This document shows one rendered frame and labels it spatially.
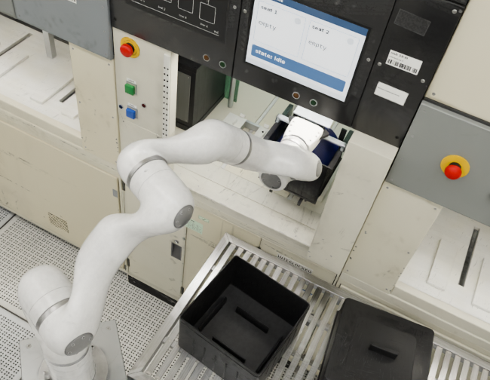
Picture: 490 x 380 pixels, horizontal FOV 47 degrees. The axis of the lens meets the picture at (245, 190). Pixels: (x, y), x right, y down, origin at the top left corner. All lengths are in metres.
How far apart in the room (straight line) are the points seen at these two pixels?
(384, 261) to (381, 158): 0.45
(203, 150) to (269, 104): 1.14
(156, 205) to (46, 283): 0.35
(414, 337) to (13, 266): 1.87
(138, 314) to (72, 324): 1.36
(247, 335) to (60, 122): 1.07
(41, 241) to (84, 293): 1.64
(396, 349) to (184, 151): 0.91
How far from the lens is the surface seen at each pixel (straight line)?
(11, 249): 2.93
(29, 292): 1.39
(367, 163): 1.47
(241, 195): 1.95
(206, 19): 1.50
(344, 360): 1.70
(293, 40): 1.40
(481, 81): 1.34
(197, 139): 1.21
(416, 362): 1.77
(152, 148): 1.24
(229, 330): 1.77
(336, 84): 1.42
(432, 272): 1.94
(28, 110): 2.30
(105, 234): 1.26
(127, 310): 2.67
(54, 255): 2.87
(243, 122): 2.17
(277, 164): 1.42
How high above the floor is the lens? 2.35
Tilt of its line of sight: 49 degrees down
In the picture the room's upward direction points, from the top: 11 degrees clockwise
